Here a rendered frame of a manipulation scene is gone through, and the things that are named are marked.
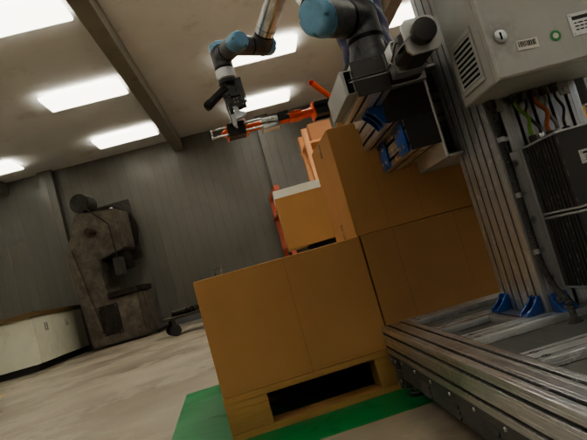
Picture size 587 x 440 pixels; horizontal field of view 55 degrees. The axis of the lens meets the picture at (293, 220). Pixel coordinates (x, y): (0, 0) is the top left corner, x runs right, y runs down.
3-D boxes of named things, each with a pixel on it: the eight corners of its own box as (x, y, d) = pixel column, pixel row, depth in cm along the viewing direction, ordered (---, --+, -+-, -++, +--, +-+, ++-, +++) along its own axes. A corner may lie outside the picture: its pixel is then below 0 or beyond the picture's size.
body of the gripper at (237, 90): (247, 103, 217) (239, 73, 218) (225, 108, 216) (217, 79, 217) (247, 109, 225) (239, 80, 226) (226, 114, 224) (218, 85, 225)
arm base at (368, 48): (402, 52, 172) (392, 22, 173) (355, 65, 171) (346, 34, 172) (390, 71, 187) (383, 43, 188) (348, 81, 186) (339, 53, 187)
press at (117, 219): (178, 325, 1200) (142, 187, 1225) (168, 331, 1063) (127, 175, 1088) (104, 346, 1188) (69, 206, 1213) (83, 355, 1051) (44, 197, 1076)
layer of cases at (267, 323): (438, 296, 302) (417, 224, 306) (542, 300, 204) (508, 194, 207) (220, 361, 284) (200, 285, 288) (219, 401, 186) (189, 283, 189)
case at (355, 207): (467, 208, 246) (440, 120, 249) (511, 193, 207) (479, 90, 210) (337, 244, 239) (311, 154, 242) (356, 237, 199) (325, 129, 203)
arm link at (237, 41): (253, 29, 215) (239, 43, 223) (229, 28, 208) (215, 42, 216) (259, 48, 214) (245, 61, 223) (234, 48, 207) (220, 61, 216)
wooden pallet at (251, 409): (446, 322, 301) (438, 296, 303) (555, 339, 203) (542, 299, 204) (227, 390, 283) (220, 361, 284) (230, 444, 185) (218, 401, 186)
